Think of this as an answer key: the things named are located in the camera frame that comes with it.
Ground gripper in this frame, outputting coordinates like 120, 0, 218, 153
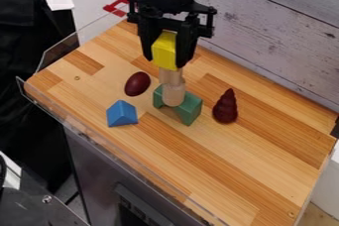
125, 0, 219, 69

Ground green arch block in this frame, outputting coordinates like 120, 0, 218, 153
152, 84, 204, 127

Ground dark red egg toy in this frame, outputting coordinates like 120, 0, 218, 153
123, 70, 153, 97

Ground dark red cone toy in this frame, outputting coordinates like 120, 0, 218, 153
210, 87, 240, 125

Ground natural wood cylinder block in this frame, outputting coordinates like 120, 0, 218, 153
157, 66, 188, 108

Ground blue triangular block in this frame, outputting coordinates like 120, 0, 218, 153
104, 99, 140, 128

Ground yellow block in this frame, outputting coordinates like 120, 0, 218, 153
151, 31, 180, 72

